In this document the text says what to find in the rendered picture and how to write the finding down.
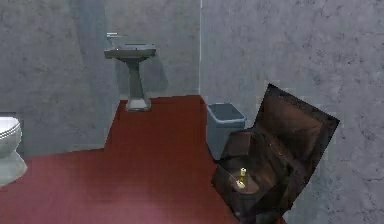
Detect grey pedestal sink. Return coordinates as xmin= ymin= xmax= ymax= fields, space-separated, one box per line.
xmin=103 ymin=42 xmax=158 ymax=112

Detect dark brown wooden cabinet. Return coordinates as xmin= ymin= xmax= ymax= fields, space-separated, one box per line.
xmin=211 ymin=82 xmax=341 ymax=224

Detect blue-grey waste bin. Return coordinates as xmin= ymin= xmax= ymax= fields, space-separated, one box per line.
xmin=205 ymin=102 xmax=248 ymax=161

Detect white toilet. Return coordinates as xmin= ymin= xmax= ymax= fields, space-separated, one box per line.
xmin=0 ymin=116 xmax=29 ymax=188

